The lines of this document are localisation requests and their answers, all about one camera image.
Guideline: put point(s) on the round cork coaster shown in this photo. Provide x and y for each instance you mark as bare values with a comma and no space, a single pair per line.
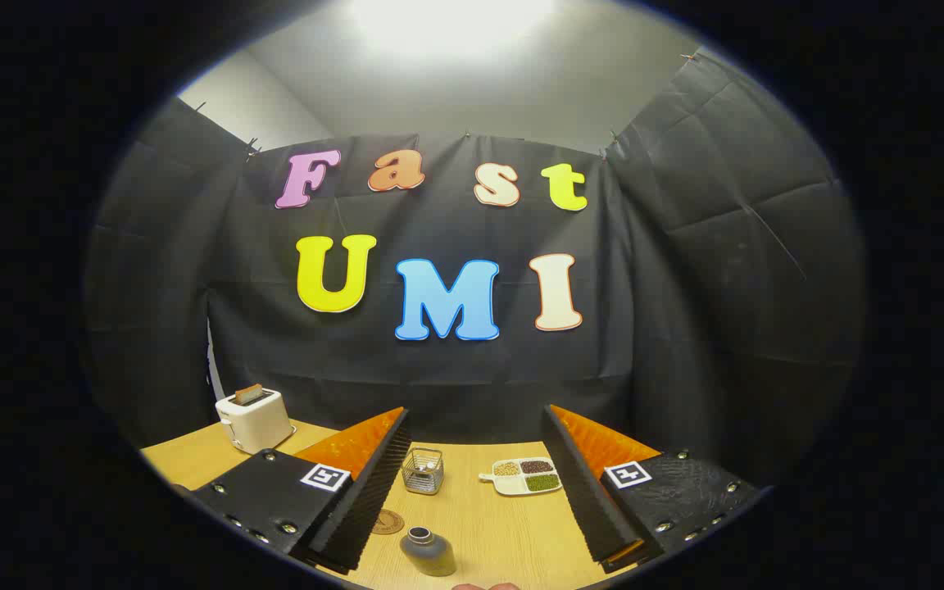
390,522

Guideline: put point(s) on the toast slice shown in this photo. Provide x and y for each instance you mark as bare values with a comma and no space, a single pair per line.
248,394

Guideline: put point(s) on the white divided dish with beans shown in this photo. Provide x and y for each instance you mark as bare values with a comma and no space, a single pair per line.
525,477

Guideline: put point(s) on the wooden table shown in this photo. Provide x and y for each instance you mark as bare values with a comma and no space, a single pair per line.
496,524

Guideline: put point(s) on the white toaster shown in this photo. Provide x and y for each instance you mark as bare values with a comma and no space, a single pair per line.
259,422

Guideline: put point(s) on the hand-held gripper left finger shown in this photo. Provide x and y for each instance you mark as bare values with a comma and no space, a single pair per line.
365,500

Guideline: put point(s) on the silver juice bottle green label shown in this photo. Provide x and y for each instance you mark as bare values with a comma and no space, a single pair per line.
429,553

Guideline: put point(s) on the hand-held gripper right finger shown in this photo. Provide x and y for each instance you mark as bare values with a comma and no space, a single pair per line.
591,500

